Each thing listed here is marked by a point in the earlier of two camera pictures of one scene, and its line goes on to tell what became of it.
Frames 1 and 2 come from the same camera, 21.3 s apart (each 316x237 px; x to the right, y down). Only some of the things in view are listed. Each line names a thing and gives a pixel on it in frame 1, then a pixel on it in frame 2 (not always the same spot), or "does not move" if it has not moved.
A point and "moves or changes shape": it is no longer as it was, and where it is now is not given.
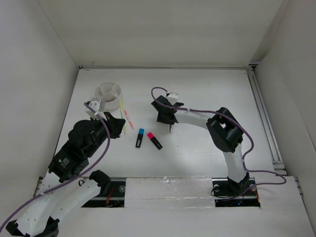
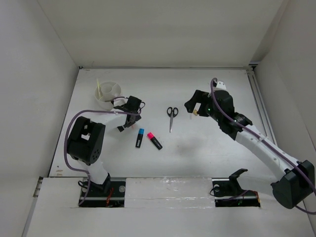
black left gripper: (116, 124) → (123, 127)
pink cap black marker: (154, 140) does not move
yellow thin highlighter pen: (124, 127) moves or changes shape
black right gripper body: (161, 118) → (207, 109)
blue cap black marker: (140, 134) does not move
